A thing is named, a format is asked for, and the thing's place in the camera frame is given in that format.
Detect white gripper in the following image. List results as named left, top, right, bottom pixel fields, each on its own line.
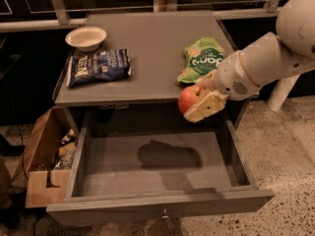
left=183, top=51, right=261, bottom=123

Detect red apple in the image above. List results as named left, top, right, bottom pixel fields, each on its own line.
left=178, top=85, right=205, bottom=114

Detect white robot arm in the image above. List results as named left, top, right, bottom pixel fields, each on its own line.
left=183, top=0, right=315, bottom=123

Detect grey cabinet with top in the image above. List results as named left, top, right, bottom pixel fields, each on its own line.
left=54, top=11, right=248, bottom=134

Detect open grey top drawer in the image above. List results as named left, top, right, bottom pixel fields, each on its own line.
left=47, top=121, right=274, bottom=226

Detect green snack bag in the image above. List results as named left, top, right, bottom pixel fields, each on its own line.
left=177, top=37, right=225, bottom=84

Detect white table leg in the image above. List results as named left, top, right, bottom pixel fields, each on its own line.
left=267, top=75, right=299, bottom=112

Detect blue chip bag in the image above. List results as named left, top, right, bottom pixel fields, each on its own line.
left=66, top=49, right=131, bottom=88

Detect white paper bowl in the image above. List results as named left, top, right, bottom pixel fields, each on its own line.
left=65, top=27, right=106, bottom=52

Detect snack packets in box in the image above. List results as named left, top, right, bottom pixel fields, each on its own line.
left=53, top=130, right=76, bottom=170

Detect metal window railing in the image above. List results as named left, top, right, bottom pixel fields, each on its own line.
left=0, top=0, right=288, bottom=32

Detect wooden side box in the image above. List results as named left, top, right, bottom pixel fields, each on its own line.
left=13, top=107, right=71, bottom=208

